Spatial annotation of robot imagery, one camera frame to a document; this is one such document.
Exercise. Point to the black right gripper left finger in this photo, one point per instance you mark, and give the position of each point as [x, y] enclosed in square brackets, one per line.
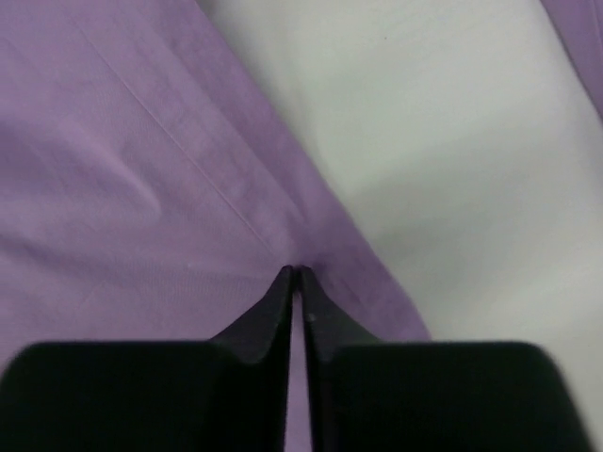
[227, 393]

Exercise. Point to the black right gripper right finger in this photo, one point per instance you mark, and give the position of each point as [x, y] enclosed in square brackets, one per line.
[366, 394]

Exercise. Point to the purple trousers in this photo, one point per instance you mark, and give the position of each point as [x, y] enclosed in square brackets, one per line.
[437, 163]

